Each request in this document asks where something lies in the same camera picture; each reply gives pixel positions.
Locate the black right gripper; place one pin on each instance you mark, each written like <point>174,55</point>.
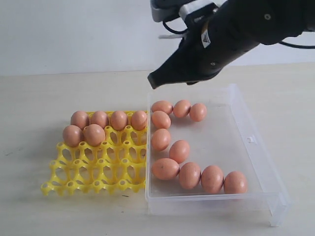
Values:
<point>214,40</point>

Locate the brown egg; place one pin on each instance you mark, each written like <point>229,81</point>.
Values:
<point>235,183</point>
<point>189,175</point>
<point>179,151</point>
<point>80,119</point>
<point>139,120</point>
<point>119,120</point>
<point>100,118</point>
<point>212,179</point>
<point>162,105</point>
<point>181,108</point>
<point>160,139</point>
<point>72,135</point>
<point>165,169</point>
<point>198,112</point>

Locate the brown egg second row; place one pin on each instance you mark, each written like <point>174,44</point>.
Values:
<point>161,119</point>
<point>94,134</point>

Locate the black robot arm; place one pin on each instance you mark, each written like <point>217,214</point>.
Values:
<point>266,21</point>

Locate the clear plastic box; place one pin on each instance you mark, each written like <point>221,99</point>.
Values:
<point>228,167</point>

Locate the yellow plastic egg tray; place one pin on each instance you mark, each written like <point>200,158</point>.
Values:
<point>118,163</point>

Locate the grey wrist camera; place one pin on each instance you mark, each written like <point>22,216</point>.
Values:
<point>168,10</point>

